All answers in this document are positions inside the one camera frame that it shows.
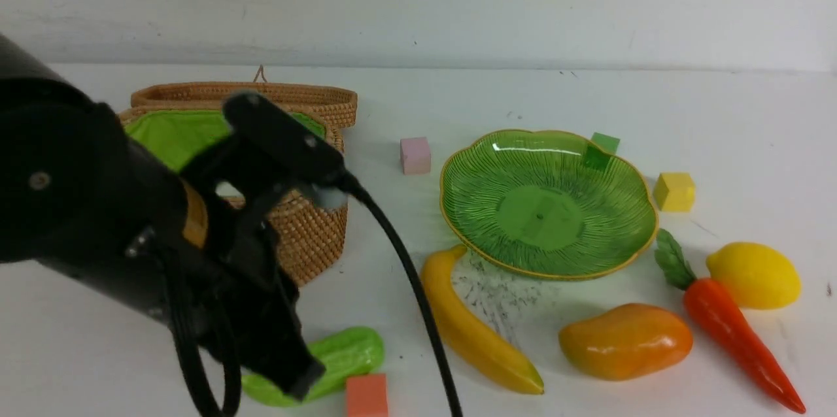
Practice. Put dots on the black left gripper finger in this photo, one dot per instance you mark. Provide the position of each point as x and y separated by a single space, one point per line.
271 344

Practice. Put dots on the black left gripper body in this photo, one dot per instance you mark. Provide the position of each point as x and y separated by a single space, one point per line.
242 184

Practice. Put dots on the green bitter gourd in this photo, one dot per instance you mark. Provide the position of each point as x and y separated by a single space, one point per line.
354 351

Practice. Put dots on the yellow banana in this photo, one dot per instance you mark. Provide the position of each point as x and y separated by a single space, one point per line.
461 330

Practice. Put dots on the orange yellow mango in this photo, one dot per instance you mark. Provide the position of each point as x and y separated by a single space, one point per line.
626 342

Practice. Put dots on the orange carrot with leaves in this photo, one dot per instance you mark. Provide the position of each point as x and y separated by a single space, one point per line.
711 307

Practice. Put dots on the yellow lemon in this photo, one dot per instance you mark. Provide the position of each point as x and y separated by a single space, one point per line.
756 275

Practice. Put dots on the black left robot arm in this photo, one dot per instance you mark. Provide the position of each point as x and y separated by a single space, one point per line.
193 249

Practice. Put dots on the woven wicker basket green lining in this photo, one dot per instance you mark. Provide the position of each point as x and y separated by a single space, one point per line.
311 239

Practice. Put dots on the orange foam cube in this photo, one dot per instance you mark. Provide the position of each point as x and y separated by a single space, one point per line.
367 395

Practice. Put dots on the pink foam cube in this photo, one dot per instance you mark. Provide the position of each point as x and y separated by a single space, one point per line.
415 156

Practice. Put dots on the green glass leaf plate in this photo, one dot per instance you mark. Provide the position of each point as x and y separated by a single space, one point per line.
523 201

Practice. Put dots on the green foam cube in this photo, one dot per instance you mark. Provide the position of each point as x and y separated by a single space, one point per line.
600 151

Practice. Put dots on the yellow foam cube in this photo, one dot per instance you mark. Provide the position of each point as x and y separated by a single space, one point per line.
674 192

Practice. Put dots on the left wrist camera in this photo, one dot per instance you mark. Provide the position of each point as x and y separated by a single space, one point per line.
307 162

